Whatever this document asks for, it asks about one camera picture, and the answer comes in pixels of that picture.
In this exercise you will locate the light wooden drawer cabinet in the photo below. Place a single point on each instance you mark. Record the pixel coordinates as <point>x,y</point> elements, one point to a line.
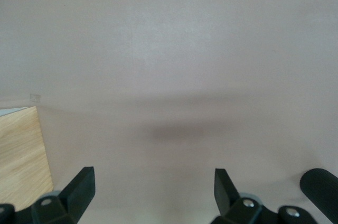
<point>21,155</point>

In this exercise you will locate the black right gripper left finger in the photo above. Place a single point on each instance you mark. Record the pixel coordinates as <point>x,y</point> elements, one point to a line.
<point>79,192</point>

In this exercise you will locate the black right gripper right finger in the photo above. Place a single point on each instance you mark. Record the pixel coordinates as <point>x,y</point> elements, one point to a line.
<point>224,195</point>

